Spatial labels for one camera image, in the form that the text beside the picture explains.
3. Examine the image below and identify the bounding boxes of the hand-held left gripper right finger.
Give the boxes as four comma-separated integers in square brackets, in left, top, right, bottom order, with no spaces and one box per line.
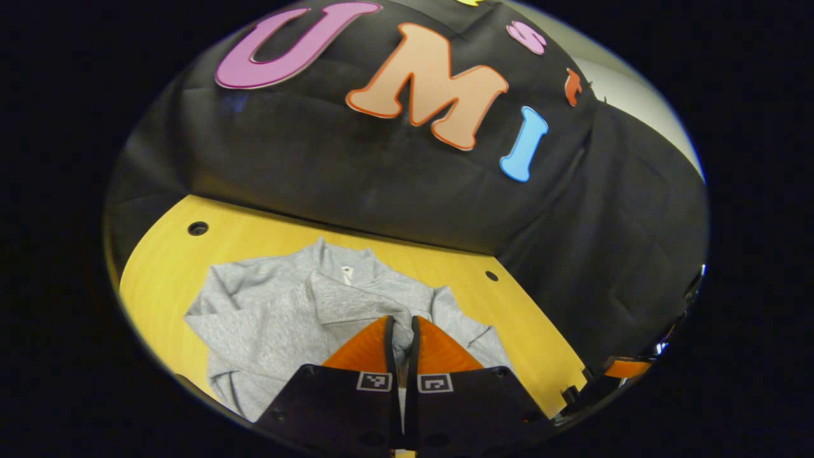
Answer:
[404,315,557,455]

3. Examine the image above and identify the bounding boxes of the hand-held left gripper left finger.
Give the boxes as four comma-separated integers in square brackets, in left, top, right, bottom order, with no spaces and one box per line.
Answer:
[254,315,403,455]

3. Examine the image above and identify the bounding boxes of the grey zip sweatshirt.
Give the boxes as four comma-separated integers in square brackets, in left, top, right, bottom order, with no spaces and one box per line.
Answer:
[184,237,519,422]

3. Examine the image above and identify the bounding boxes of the black backdrop cloth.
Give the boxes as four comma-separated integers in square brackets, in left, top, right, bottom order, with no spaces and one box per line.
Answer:
[105,0,710,382]

